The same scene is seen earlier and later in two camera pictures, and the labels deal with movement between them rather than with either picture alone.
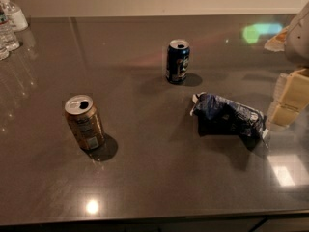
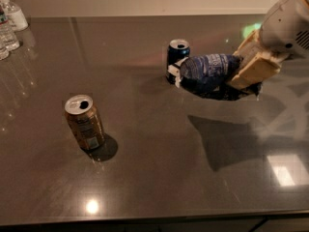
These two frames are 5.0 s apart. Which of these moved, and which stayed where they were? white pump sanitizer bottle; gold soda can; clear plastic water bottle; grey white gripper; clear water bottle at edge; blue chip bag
Moved: blue chip bag; grey white gripper
Stayed: white pump sanitizer bottle; clear water bottle at edge; gold soda can; clear plastic water bottle
